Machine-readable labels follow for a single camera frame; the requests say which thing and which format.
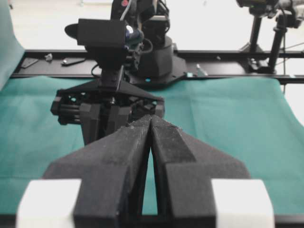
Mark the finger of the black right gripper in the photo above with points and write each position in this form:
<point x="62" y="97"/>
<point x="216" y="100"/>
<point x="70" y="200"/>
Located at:
<point x="90" y="122"/>
<point x="118" y="117"/>

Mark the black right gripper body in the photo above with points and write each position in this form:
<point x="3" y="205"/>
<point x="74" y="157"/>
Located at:
<point x="67" y="102"/>

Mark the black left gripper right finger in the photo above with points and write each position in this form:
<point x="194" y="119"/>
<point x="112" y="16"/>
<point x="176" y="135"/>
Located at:
<point x="183" y="169"/>

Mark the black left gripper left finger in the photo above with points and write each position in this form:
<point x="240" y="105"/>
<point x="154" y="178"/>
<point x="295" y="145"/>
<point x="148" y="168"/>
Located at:
<point x="112" y="171"/>

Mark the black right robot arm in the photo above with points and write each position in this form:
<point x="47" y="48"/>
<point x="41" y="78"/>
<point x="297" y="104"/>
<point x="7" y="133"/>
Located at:
<point x="133" y="51"/>

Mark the green table cloth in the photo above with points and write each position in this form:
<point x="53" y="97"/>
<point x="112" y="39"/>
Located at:
<point x="248" y="118"/>

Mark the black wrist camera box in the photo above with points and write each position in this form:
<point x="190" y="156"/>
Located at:
<point x="98" y="33"/>

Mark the black table edge rail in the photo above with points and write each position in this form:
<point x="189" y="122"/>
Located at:
<point x="162" y="68"/>

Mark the black camera stand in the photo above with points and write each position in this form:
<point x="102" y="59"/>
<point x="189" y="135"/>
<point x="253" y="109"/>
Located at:
<point x="271" y="21"/>

